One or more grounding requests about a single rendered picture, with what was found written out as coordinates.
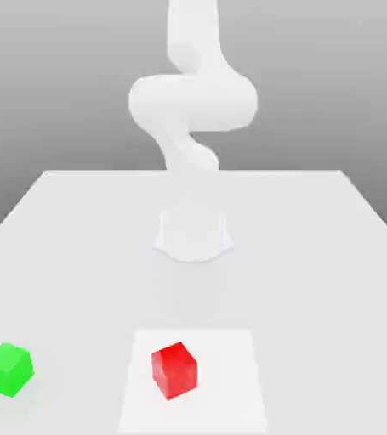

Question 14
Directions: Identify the small green cube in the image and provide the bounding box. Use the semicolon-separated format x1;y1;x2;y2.
0;342;35;398

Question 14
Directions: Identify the small red cube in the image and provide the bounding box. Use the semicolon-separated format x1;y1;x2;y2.
151;341;198;401

